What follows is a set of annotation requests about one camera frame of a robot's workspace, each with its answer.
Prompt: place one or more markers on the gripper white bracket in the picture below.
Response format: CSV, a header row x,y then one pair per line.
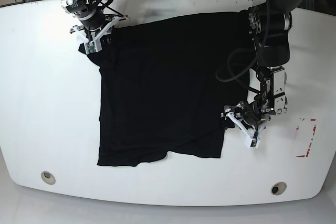
x,y
96,31
248,118

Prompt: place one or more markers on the black t-shirt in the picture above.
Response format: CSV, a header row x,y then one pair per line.
x,y
159,92

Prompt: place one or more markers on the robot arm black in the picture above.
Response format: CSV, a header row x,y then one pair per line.
x,y
83,8
260,69

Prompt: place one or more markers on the right table grommet hole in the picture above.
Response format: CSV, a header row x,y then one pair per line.
x,y
278,188

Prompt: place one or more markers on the table grommet hole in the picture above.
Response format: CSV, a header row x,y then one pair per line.
x,y
48,178
278,188

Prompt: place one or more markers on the red tape marking rectangle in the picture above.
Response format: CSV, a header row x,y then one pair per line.
x,y
304,135

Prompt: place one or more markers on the left table grommet hole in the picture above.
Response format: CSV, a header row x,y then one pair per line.
x,y
48,178

